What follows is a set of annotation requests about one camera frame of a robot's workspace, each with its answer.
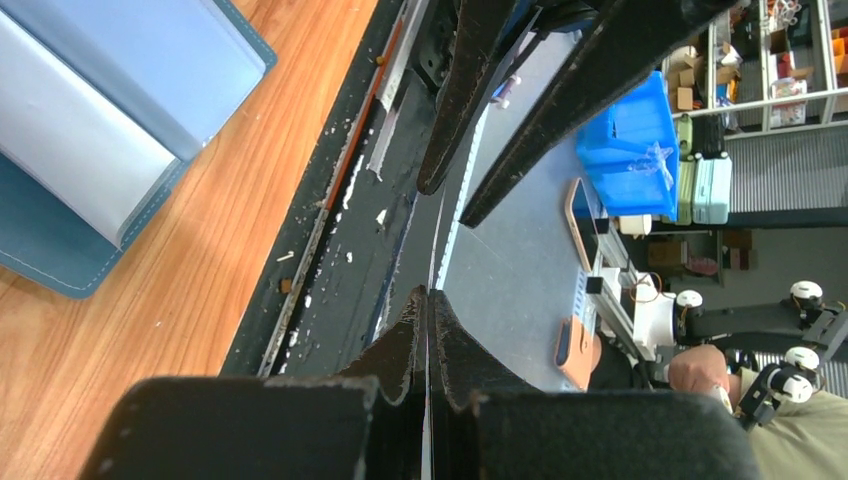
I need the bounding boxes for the mint green suitcase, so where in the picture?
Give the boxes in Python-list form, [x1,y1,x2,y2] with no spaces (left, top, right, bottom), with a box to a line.
[674,152,733,226]

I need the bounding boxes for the blue plastic crate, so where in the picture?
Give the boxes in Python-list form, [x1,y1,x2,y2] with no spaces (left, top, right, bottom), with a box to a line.
[576,71,680,220]

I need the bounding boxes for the operator bare hand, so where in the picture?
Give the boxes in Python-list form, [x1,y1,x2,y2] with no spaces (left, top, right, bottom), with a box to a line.
[667,345,730,394]

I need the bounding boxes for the brown leather pouch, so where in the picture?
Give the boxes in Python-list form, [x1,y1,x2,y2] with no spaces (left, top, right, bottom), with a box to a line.
[554,315,598,392]

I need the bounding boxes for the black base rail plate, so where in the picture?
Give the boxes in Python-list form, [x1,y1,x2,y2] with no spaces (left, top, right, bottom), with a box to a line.
[221,1,458,377]

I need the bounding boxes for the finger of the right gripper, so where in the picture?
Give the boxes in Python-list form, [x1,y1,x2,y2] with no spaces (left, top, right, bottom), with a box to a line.
[416,1,524,195]
[461,0,733,228]

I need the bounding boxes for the smartphone in tan case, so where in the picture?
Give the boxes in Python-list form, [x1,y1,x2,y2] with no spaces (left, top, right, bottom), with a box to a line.
[564,178,598,273]

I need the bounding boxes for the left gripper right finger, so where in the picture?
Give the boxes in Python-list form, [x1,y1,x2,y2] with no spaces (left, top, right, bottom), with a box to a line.
[427,290,761,479]

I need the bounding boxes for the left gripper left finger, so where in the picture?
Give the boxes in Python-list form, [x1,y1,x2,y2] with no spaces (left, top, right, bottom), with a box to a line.
[80,286,428,479]

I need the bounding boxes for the metal storage shelf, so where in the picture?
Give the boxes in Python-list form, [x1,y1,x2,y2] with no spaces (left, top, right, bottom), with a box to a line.
[662,0,847,138]

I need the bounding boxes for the blue card holder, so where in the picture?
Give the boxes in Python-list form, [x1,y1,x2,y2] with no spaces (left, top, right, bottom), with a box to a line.
[1,1,277,299]

